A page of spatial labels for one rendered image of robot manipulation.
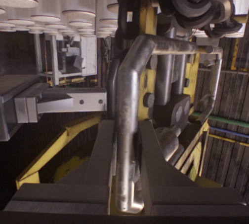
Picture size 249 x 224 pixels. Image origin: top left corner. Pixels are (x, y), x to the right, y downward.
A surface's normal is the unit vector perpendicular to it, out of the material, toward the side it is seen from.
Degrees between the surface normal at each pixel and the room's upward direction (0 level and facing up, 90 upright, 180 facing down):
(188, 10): 67
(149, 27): 90
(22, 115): 90
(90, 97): 90
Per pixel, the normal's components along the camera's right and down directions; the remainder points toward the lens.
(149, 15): 0.82, 0.18
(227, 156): -0.57, 0.21
